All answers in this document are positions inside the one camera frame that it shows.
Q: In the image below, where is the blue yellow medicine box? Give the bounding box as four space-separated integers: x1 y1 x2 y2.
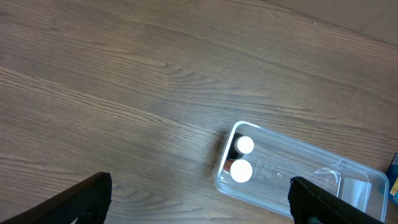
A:
386 153 398 205

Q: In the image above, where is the orange tube white cap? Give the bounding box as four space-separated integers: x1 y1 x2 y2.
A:
223 159 253 183

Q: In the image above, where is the clear plastic container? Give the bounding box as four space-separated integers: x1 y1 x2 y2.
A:
214 121 389 222

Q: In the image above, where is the black tube white cap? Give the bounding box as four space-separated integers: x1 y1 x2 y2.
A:
227 133 254 160

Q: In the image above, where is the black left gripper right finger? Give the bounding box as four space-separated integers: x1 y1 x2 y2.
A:
288 177 382 224

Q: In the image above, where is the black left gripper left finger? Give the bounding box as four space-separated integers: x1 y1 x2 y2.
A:
2 172 112 224

